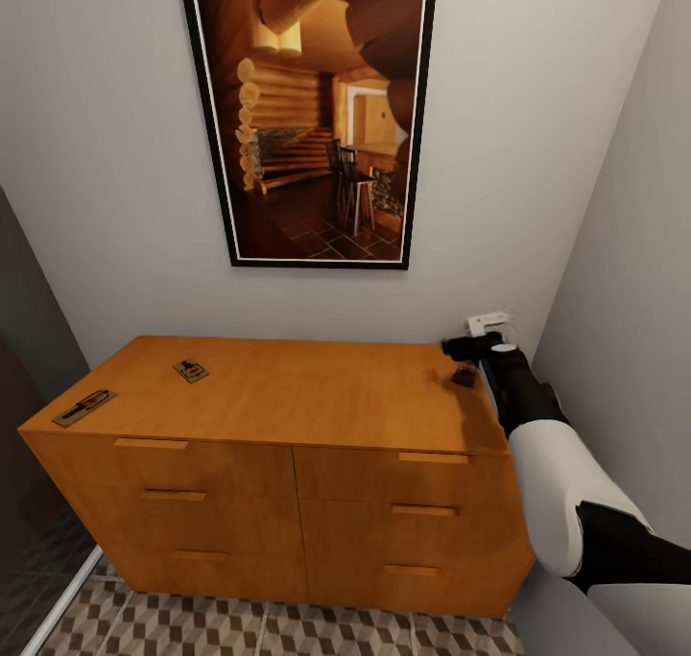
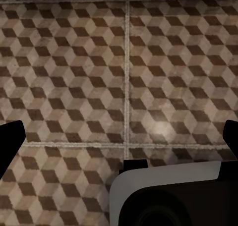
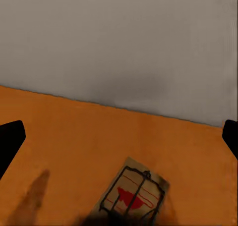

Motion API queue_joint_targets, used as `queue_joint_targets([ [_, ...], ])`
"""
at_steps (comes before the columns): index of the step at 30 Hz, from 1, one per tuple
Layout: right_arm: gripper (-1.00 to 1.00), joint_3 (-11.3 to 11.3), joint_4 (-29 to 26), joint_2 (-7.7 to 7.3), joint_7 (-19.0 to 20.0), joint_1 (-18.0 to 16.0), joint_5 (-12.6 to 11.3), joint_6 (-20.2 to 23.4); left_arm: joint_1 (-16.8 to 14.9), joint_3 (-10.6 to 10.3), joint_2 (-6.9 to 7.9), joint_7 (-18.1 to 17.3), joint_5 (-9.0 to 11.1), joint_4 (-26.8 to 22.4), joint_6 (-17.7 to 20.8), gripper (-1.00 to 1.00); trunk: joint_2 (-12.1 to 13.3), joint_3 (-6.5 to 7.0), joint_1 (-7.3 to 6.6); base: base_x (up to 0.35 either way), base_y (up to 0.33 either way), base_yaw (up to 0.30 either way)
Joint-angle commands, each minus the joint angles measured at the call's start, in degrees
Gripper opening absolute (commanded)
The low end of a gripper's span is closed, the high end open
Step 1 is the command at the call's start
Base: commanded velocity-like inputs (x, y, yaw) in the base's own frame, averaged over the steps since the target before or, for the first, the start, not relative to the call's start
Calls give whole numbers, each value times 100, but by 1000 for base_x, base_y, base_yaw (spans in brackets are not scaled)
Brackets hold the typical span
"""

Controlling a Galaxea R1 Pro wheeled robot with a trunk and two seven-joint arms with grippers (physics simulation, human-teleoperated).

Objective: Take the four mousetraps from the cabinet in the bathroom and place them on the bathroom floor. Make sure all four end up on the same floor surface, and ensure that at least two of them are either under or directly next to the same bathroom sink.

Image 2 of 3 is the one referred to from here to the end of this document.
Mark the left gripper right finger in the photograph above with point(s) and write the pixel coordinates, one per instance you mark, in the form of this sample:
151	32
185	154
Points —
230	135

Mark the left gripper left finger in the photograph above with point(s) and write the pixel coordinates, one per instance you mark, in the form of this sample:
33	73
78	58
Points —
12	136

